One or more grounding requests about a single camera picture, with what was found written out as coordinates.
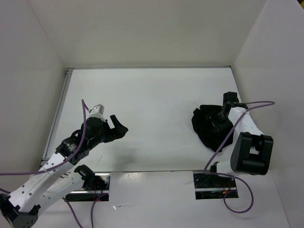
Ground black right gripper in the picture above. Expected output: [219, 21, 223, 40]
[205, 106, 233, 133]

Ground black skirt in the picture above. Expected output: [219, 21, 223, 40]
[191, 104, 233, 152]

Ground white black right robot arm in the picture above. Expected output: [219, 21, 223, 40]
[204, 107, 274, 187]

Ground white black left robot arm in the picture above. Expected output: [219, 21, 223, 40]
[0, 115, 128, 228]

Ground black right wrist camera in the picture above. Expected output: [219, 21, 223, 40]
[223, 92, 239, 104]

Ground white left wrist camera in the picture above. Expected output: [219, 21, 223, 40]
[89, 104, 105, 119]

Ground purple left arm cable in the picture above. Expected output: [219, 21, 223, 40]
[0, 99, 107, 228]

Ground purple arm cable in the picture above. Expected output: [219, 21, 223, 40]
[0, 99, 107, 228]
[203, 101, 276, 214]

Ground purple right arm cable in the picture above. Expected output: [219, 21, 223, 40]
[203, 101, 276, 214]

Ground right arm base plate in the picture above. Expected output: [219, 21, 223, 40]
[193, 173, 238, 200]

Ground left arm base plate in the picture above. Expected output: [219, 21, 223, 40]
[65, 172, 111, 202]

